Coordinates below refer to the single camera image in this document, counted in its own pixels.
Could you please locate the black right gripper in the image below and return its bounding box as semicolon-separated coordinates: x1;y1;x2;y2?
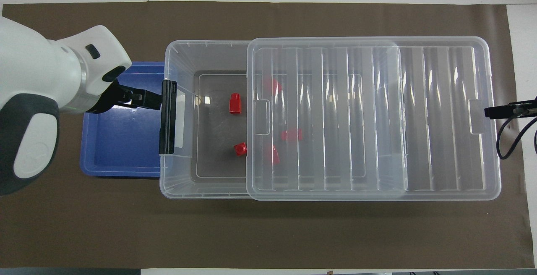
484;97;537;120

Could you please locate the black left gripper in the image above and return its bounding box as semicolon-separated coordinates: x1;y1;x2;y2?
89;80;163;115

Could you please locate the black box latch handle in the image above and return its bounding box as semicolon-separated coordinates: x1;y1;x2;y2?
158;79;178;156

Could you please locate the clear ribbed plastic lid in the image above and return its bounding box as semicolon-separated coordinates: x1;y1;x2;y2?
246;36;502;202

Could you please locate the blue plastic tray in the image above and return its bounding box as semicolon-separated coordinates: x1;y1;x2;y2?
79;61;167;178

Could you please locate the clear plastic storage box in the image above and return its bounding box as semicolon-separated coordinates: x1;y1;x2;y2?
159;39;410;200

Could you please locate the brown paper table mat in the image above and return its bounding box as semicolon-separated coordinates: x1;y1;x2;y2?
0;1;536;270

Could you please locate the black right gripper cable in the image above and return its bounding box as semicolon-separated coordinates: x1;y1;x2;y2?
496;115;537;160

